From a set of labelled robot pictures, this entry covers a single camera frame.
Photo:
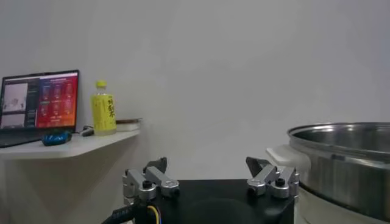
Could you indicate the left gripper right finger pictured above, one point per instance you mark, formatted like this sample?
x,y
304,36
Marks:
x,y
268,178

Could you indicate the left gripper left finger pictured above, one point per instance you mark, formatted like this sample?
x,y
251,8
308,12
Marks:
x,y
143,182

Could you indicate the blue computer mouse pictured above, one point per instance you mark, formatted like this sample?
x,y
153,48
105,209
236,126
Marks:
x,y
56,138

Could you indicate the stainless steel steamer basket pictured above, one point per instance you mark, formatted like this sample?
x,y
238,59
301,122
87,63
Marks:
x,y
341,170

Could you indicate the white side table with laptop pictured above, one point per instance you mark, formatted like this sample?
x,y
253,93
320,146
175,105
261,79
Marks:
x,y
76,146

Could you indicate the yellow green tea bottle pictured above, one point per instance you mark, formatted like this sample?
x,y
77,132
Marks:
x,y
103,112

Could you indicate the black laptop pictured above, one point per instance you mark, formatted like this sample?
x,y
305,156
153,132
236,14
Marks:
x,y
39,100

